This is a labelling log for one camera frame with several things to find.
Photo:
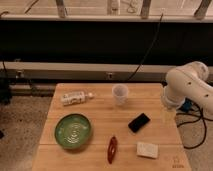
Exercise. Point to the grey metal rail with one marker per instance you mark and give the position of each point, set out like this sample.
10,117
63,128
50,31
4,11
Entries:
93,72

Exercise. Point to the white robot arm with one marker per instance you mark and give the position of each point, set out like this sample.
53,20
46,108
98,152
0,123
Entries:
188,81

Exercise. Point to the black sponge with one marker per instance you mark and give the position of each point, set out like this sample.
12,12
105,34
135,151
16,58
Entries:
138,122

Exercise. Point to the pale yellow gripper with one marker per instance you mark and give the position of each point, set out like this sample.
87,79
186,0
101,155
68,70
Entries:
168,114

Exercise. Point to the green ceramic bowl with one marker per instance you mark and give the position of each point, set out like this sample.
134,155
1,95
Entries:
73,131

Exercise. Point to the red chili pepper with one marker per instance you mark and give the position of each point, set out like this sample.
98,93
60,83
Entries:
112,148

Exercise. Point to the white plastic bottle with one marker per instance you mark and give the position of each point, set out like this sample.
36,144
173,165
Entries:
76,97

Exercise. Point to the clear plastic cup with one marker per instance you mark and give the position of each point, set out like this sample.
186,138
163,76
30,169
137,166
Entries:
120,93

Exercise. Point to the blue power box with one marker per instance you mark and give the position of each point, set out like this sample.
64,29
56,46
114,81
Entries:
186,105

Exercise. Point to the white sponge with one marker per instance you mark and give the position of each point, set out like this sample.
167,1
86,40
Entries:
147,150

